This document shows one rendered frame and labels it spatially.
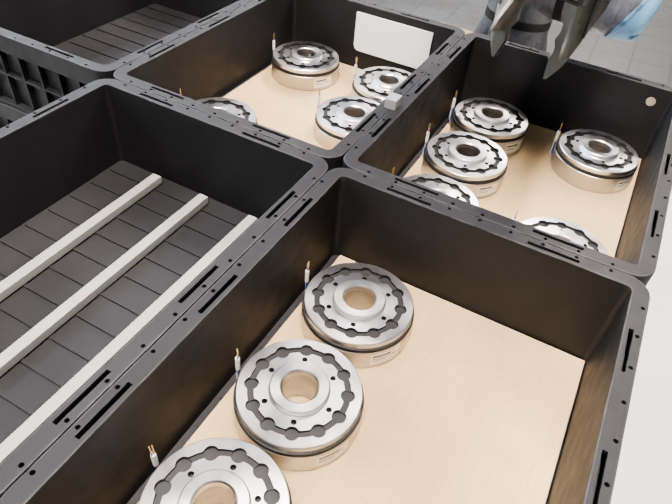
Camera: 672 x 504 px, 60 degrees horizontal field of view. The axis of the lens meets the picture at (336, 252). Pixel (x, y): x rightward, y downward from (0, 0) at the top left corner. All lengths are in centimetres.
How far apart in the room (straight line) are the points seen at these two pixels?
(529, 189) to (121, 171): 50
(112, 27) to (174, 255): 58
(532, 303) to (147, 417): 34
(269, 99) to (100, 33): 35
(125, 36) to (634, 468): 95
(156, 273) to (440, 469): 33
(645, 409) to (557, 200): 26
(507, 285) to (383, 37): 51
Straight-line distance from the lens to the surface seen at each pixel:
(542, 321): 58
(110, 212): 67
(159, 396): 43
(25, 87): 90
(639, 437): 75
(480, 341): 57
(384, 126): 64
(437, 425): 51
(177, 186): 72
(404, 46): 94
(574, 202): 78
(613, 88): 88
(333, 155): 59
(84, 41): 108
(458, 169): 72
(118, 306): 59
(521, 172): 80
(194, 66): 83
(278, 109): 86
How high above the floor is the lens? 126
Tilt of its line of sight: 43 degrees down
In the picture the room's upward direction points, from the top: 6 degrees clockwise
